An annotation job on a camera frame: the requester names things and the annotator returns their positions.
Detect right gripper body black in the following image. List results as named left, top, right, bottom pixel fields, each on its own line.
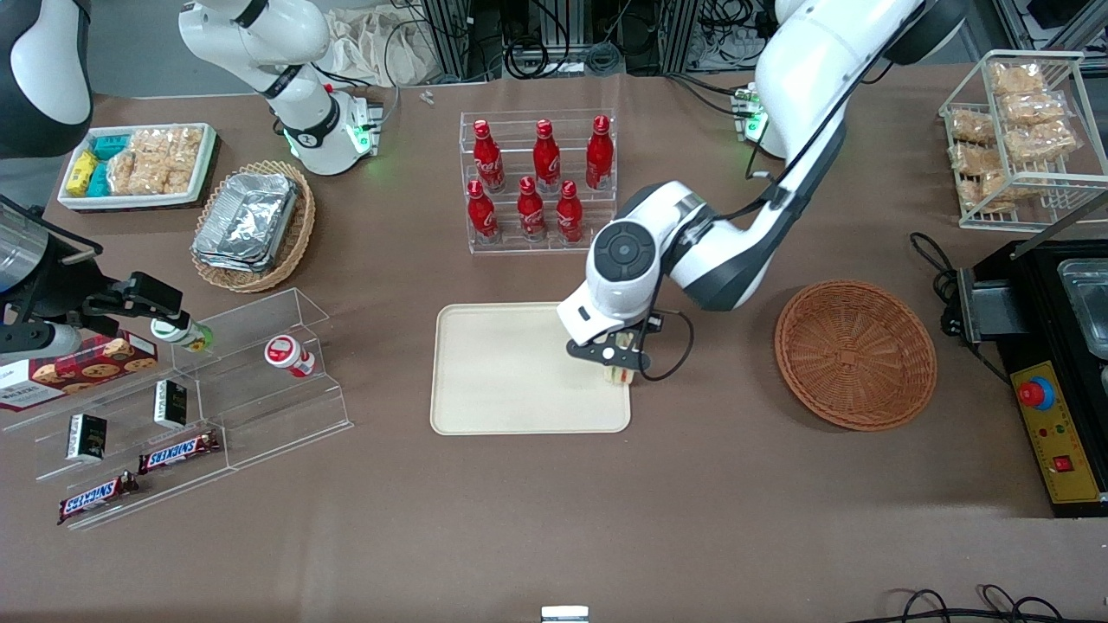
left=22, top=232, right=118, bottom=340

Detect beige plastic tray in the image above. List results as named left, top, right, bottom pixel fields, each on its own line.
left=430, top=300, right=632, bottom=435

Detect light oval wicker basket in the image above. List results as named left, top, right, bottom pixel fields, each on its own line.
left=190, top=160, right=317, bottom=293

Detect brown round wicker basket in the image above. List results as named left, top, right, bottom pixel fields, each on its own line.
left=774, top=279, right=938, bottom=432

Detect white bottle green cap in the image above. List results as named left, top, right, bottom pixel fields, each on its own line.
left=150, top=317, right=215, bottom=354

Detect red cookie box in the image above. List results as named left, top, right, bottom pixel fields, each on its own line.
left=0, top=332, right=160, bottom=414

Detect clear acrylic bottle rack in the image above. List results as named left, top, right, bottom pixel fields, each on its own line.
left=459, top=110, right=617, bottom=255

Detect white rectangular snack bin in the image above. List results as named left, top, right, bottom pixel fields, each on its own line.
left=57, top=123, right=218, bottom=213

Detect small black box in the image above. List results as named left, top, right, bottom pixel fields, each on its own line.
left=153, top=380, right=190, bottom=431
left=67, top=414, right=109, bottom=462

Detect red cola bottle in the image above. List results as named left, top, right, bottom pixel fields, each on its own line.
left=554, top=180, right=585, bottom=245
left=466, top=180, right=501, bottom=246
left=585, top=115, right=615, bottom=192
left=472, top=119, right=506, bottom=194
left=516, top=177, right=549, bottom=243
left=531, top=119, right=562, bottom=194

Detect clear bag rice crackers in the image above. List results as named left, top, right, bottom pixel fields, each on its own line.
left=107, top=151, right=202, bottom=196
left=128, top=126, right=205, bottom=167

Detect stack of foil trays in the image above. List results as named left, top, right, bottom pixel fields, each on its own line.
left=192, top=172, right=301, bottom=274

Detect yellow snack packet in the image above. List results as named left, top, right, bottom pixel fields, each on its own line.
left=66, top=151, right=100, bottom=197

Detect white jar red lid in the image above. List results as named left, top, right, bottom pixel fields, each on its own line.
left=264, top=335, right=317, bottom=379

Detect snickers chocolate bar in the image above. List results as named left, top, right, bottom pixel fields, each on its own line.
left=57, top=472, right=140, bottom=526
left=138, top=430, right=222, bottom=475

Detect clear acrylic stepped shelf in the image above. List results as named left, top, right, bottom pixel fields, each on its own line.
left=0, top=288, right=354, bottom=531

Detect beige cloth bag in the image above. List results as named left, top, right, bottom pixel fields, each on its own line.
left=325, top=3, right=444, bottom=88

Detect black appliance housing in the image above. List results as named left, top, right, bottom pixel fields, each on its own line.
left=956, top=238, right=1108, bottom=520

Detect clear bag fried snack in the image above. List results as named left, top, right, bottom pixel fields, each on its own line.
left=949, top=143, right=1007, bottom=175
left=950, top=111, right=998, bottom=145
left=1000, top=91, right=1067, bottom=127
left=1004, top=121, right=1079, bottom=166
left=956, top=171, right=1015, bottom=215
left=989, top=62, right=1047, bottom=98

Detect yellow control panel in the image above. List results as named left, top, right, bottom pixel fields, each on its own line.
left=1010, top=360, right=1105, bottom=505

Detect metal pan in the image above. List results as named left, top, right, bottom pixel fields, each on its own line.
left=1057, top=257, right=1108, bottom=361

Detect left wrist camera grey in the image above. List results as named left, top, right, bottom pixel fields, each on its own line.
left=566, top=332, right=653, bottom=371

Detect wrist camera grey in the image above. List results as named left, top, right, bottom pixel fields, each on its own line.
left=0, top=323, right=84, bottom=364
left=566, top=332, right=653, bottom=371

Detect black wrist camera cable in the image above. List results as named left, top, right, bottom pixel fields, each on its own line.
left=644, top=309, right=696, bottom=382

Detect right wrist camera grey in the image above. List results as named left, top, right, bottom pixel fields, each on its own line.
left=0, top=323, right=84, bottom=364

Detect bundle of background cables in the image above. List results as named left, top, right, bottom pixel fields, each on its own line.
left=502, top=0, right=628, bottom=79

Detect black appliance power cable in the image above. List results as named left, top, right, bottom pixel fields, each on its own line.
left=909, top=231, right=963, bottom=340

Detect black floor cables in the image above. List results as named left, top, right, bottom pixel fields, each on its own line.
left=866, top=586, right=1108, bottom=623

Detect white wire rack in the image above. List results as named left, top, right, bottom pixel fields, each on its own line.
left=939, top=49, right=1108, bottom=233

